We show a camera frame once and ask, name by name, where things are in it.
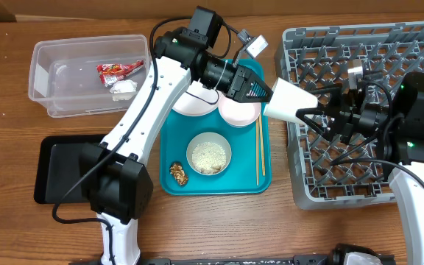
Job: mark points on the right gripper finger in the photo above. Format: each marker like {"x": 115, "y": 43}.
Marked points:
{"x": 312, "y": 118}
{"x": 333, "y": 91}

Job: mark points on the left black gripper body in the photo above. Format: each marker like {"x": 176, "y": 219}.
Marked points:
{"x": 216, "y": 74}

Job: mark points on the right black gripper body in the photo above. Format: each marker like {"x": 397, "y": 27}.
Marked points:
{"x": 343, "y": 115}

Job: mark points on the white paper cup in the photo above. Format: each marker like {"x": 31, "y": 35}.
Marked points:
{"x": 286, "y": 100}

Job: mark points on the white tissue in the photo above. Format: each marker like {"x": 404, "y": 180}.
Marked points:
{"x": 123, "y": 90}

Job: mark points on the red snack wrapper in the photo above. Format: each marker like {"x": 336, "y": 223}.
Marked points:
{"x": 110, "y": 73}

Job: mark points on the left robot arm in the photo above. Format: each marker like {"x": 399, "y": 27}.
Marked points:
{"x": 114, "y": 177}

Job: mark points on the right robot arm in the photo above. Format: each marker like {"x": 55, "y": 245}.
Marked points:
{"x": 396, "y": 123}

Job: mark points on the grey dishwasher rack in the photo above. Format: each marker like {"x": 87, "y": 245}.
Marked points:
{"x": 312, "y": 57}

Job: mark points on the large white plate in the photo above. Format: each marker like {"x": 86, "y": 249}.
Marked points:
{"x": 197, "y": 101}

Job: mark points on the grey bowl of rice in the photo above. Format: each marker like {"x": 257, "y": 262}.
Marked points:
{"x": 209, "y": 153}

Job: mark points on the teal serving tray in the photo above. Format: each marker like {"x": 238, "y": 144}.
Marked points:
{"x": 238, "y": 178}

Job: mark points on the brown food scrap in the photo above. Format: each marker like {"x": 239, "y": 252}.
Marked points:
{"x": 177, "y": 172}

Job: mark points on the clear plastic bin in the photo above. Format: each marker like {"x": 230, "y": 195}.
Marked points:
{"x": 63, "y": 74}

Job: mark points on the black plastic tray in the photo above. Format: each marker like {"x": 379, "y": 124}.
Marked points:
{"x": 58, "y": 165}

